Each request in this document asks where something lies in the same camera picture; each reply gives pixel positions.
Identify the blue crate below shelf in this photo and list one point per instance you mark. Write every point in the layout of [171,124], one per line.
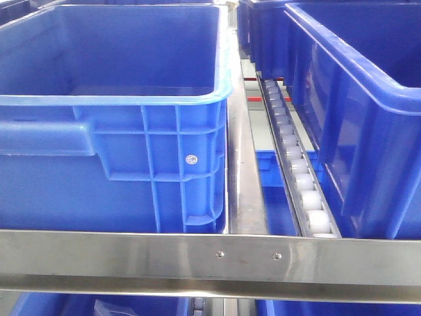
[279,216]

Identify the steel front shelf beam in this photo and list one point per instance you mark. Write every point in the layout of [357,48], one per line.
[211,265]

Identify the big blue crate left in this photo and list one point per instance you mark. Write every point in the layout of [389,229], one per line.
[113,118]

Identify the big blue crate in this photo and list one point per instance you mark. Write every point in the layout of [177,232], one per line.
[355,83]
[113,118]

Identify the white roller conveyor track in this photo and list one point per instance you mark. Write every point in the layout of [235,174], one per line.
[309,207]

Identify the blue crate rear right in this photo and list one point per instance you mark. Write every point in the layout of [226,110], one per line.
[268,36]

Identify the big blue crate right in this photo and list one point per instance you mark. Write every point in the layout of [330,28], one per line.
[355,83]

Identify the steel divider rail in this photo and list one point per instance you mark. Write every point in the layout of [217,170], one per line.
[245,210]

